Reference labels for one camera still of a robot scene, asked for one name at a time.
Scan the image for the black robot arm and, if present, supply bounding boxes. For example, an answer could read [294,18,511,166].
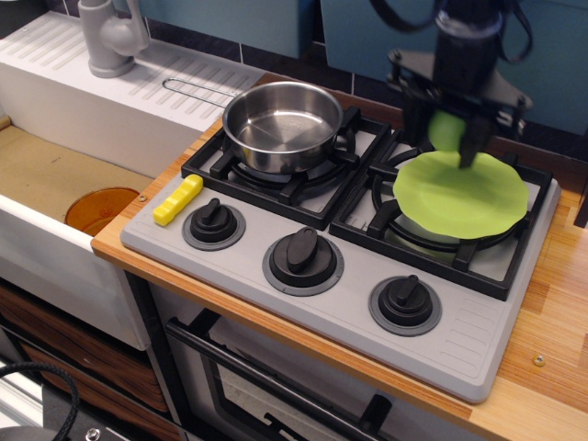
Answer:
[377,1,533,168]

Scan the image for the small green toy pear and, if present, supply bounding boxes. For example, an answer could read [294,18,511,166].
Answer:
[428,110,467,152]

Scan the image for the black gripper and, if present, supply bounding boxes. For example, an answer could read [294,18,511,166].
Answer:
[388,49,533,169]

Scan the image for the grey toy faucet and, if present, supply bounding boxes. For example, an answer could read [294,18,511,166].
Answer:
[78,0,150,78]

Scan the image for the wooden drawer fronts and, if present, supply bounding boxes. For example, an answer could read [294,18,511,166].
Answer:
[1,280,182,441]

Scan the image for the black braided foreground cable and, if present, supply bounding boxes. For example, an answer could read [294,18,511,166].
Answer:
[0,360,81,441]

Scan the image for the stainless steel pot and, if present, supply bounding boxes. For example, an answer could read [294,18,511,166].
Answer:
[162,77,344,175]

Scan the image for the right black stove knob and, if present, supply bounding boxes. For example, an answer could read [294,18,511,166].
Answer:
[368,275,442,337]

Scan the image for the oven door with black handle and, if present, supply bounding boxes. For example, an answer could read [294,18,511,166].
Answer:
[164,309,477,440]

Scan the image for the left black burner grate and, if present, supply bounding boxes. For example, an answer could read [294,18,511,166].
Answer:
[181,107,393,231]

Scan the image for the middle black stove knob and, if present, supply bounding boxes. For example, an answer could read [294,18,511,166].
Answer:
[262,227,345,297]

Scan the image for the black burner grate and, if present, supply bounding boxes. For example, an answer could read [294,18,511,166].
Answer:
[329,130,560,301]
[181,107,393,231]

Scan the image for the white toy sink unit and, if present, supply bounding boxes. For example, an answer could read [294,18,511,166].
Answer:
[1,12,262,350]

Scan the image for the yellow toy corn cob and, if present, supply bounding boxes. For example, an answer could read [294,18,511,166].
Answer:
[153,175,204,226]

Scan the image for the light green plastic plate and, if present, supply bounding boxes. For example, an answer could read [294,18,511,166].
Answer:
[393,151,529,240]

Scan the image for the left black stove knob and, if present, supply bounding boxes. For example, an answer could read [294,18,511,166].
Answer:
[182,198,246,252]

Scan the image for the right black burner grate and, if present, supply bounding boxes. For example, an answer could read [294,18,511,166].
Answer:
[329,130,560,301]

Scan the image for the grey toy stove top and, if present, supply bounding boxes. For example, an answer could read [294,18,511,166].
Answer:
[119,107,562,405]

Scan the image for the black stove knob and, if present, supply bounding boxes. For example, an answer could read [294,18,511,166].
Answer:
[368,275,442,337]
[182,198,246,252]
[262,227,345,297]

